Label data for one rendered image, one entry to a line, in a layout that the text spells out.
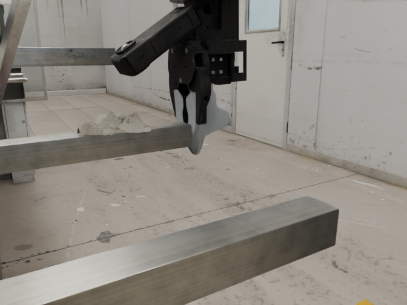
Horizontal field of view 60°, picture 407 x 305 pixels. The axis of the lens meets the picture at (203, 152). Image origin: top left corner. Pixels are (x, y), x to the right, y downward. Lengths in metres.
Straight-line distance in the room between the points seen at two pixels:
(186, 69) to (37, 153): 0.20
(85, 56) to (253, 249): 0.51
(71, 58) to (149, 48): 0.26
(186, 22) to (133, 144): 0.16
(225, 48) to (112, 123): 0.17
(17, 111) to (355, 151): 2.66
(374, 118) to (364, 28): 0.70
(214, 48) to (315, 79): 2.99
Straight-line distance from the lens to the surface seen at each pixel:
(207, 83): 0.44
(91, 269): 0.20
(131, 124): 0.43
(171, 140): 0.46
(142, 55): 0.42
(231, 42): 0.47
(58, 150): 0.42
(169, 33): 0.44
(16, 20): 0.24
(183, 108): 0.48
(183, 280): 0.21
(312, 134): 3.48
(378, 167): 3.11
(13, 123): 2.96
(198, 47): 0.44
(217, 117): 0.48
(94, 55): 0.67
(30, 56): 0.65
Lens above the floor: 0.95
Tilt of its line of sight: 15 degrees down
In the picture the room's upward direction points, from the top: straight up
